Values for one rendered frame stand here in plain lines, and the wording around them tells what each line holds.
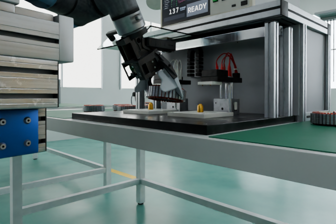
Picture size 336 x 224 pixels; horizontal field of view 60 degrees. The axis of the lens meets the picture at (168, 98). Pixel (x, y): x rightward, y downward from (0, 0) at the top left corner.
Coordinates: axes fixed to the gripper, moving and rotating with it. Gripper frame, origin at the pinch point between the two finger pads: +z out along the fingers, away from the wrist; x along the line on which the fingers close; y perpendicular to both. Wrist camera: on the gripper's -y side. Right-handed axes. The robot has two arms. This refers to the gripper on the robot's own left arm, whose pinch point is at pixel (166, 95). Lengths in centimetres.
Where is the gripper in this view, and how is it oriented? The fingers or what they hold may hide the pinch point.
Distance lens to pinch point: 82.6
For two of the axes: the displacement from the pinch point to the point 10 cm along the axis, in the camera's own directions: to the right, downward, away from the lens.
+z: 3.6, 8.6, 3.6
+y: -6.2, 5.1, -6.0
